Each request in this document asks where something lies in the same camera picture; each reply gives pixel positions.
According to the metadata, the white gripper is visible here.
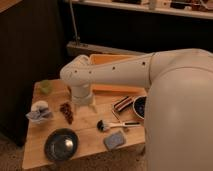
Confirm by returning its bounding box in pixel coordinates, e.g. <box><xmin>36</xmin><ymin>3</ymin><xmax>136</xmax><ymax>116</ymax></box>
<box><xmin>71</xmin><ymin>84</ymin><xmax>97</xmax><ymax>113</ymax></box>

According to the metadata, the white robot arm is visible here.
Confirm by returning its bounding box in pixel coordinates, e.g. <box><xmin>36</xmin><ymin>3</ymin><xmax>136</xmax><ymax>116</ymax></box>
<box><xmin>60</xmin><ymin>49</ymin><xmax>213</xmax><ymax>171</ymax></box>

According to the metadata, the black makeup brush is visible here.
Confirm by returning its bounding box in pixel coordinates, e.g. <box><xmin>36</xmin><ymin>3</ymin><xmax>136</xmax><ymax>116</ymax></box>
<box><xmin>97</xmin><ymin>120</ymin><xmax>140</xmax><ymax>132</ymax></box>

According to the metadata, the orange plastic tray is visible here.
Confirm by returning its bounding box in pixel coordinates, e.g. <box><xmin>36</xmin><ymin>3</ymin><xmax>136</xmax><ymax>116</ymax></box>
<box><xmin>88</xmin><ymin>53</ymin><xmax>148</xmax><ymax>95</ymax></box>

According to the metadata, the striped brown box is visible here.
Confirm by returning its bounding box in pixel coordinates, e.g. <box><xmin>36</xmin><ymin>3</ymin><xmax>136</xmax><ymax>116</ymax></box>
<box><xmin>113</xmin><ymin>96</ymin><xmax>133</xmax><ymax>112</ymax></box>

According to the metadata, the blue grey sponge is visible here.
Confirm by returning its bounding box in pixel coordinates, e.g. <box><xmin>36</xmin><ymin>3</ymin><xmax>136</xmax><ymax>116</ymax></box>
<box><xmin>103</xmin><ymin>131</ymin><xmax>126</xmax><ymax>150</ymax></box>

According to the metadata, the dark blue bowl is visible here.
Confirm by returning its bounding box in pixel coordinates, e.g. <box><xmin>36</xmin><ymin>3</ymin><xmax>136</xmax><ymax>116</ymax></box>
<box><xmin>133</xmin><ymin>96</ymin><xmax>146</xmax><ymax>119</ymax></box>

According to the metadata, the green cup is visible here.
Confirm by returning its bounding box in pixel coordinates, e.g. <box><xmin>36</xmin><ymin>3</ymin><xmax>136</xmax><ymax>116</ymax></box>
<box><xmin>39</xmin><ymin>80</ymin><xmax>52</xmax><ymax>95</ymax></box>

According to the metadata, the metal stand pole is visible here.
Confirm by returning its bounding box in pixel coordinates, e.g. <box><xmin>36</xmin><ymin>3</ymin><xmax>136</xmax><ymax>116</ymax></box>
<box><xmin>69</xmin><ymin>0</ymin><xmax>80</xmax><ymax>46</ymax></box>

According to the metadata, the wooden shelf board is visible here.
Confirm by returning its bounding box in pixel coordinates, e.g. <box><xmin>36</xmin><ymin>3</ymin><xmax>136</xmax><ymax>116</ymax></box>
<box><xmin>72</xmin><ymin>0</ymin><xmax>213</xmax><ymax>20</ymax></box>

